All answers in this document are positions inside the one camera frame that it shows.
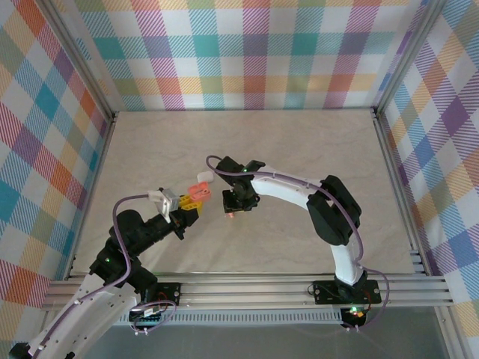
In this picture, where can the orange earbud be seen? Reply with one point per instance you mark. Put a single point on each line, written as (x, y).
(230, 215)

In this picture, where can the orange earbud charging case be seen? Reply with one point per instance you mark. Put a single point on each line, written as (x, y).
(198, 192)

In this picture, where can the white earbud charging case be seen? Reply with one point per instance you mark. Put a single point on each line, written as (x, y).
(204, 176)

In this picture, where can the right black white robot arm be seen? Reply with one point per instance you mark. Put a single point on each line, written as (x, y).
(284, 186)

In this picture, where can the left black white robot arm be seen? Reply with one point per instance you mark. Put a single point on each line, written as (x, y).
(86, 318)

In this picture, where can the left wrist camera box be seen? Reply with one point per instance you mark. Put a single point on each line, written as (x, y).
(170, 200)

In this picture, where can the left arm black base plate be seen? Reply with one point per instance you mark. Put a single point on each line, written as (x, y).
(170, 293)

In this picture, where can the aluminium side rail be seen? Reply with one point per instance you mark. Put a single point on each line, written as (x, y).
(98, 168)
(391, 168)

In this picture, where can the aluminium mounting rail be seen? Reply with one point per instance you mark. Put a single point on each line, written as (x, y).
(243, 295)

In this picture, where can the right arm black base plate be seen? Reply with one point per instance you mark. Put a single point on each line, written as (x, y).
(325, 293)

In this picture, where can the aluminium frame post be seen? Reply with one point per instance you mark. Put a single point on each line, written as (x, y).
(408, 56)
(83, 56)

